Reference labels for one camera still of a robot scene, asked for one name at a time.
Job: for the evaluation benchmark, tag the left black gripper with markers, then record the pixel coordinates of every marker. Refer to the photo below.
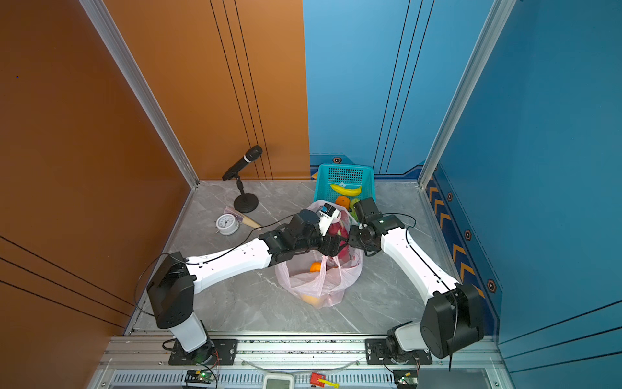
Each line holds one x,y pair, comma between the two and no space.
327,250

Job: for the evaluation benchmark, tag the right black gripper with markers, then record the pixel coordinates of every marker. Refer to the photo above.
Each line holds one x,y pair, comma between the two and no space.
352,240

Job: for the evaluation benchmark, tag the pink dragon fruit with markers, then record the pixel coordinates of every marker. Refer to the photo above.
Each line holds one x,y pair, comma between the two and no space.
339,231

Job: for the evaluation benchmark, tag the pink plastic bag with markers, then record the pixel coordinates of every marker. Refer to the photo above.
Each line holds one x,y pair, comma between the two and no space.
332,281

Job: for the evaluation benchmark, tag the orange tangerine fruit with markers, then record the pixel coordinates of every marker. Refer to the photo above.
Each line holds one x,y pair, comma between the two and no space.
343,201

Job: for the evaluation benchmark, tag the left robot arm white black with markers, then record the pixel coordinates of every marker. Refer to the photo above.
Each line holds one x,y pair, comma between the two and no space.
177,280

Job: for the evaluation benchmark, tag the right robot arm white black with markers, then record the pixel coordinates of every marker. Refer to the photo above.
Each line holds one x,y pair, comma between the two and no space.
453,316

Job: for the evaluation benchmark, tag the yellow banana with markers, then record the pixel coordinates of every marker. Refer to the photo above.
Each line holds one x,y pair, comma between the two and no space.
343,191

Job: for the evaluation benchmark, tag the teal plastic basket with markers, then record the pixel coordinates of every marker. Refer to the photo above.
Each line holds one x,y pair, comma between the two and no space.
349,176

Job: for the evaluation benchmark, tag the white round alarm clock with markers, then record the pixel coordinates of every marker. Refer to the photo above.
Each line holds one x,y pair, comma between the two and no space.
227,224

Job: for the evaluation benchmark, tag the red yellow button box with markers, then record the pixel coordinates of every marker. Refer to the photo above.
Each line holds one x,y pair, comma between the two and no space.
321,381

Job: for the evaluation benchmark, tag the black small box right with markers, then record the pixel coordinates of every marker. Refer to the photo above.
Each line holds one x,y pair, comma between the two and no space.
406,379

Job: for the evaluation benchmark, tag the white display device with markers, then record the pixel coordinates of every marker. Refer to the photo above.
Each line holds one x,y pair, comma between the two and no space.
278,381

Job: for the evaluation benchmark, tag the green circuit board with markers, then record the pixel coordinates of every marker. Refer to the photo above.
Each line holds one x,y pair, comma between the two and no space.
200,379

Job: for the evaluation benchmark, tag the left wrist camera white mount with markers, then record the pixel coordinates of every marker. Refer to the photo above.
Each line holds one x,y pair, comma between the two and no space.
328,214

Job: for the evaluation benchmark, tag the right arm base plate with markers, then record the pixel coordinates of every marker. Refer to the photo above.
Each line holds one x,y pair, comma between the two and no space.
378,353

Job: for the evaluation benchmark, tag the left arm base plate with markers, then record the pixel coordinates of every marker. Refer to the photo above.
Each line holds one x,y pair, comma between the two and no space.
215,352

